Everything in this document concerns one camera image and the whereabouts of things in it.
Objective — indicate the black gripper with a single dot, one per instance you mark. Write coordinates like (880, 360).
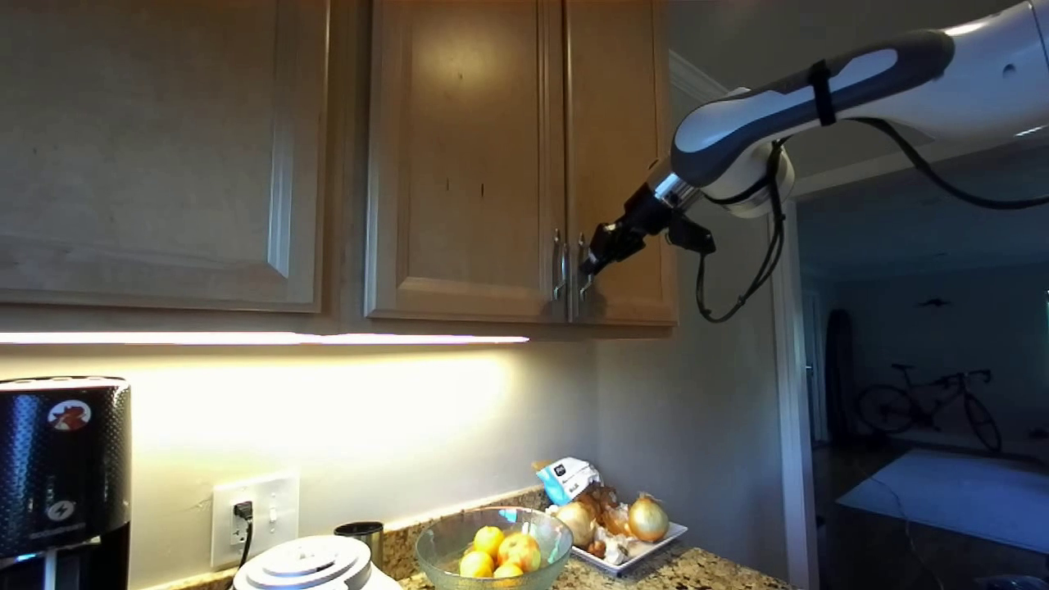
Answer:
(648, 214)

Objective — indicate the wooden cupboard door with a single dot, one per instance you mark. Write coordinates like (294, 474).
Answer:
(623, 108)
(132, 166)
(469, 166)

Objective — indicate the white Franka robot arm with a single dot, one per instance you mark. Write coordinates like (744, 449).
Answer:
(961, 76)

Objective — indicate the white and blue bag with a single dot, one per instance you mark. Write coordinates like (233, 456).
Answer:
(565, 478)

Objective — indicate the small brown onion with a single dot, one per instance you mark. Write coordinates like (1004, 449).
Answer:
(615, 514)

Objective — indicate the large brown onion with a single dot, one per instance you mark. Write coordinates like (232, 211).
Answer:
(650, 518)

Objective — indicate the pale yellow onion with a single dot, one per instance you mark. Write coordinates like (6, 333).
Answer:
(574, 526)

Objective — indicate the white rectangular tray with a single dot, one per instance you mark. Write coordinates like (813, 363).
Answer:
(658, 544)

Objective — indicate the yellow round fruit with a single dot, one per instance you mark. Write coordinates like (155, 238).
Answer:
(476, 565)
(510, 570)
(489, 539)
(523, 551)

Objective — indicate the clear glass bowl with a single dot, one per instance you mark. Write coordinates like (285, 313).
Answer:
(439, 551)

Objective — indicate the bicycle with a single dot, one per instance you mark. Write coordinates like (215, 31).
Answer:
(930, 403)

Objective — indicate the under-cabinet light strip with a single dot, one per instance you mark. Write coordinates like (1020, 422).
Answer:
(264, 338)

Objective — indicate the pale floor rug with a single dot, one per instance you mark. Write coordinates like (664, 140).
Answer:
(952, 494)

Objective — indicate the white round kitchen appliance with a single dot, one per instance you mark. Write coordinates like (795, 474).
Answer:
(314, 565)

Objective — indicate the black power plug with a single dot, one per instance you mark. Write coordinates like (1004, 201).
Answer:
(243, 508)

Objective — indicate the black coffee maker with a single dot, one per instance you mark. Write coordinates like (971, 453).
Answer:
(61, 478)

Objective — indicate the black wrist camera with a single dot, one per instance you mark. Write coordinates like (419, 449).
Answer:
(693, 234)

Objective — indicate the white door frame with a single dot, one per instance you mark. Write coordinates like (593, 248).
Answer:
(795, 381)

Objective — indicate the wooden wall cupboard frame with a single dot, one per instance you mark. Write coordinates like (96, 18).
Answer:
(349, 166)

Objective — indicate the white wall outlet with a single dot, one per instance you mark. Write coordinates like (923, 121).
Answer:
(274, 513)

